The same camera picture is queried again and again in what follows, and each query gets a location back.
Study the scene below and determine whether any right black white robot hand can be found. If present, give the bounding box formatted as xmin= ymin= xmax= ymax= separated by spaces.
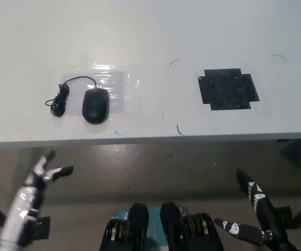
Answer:
xmin=214 ymin=168 xmax=297 ymax=251

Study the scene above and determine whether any black computer mouse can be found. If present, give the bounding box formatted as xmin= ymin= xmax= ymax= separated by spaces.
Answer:
xmin=82 ymin=88 xmax=110 ymax=124

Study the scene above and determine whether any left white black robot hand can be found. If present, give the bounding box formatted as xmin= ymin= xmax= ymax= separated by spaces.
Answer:
xmin=0 ymin=150 xmax=74 ymax=248

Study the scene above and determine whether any clear plastic tape sheet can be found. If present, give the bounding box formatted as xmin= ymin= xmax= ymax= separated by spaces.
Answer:
xmin=61 ymin=53 xmax=143 ymax=116

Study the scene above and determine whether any black tape patch on table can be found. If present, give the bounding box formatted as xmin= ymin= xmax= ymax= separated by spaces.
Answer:
xmin=197 ymin=68 xmax=260 ymax=111

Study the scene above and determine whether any black mouse cable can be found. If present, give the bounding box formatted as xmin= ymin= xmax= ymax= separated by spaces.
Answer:
xmin=44 ymin=76 xmax=98 ymax=118

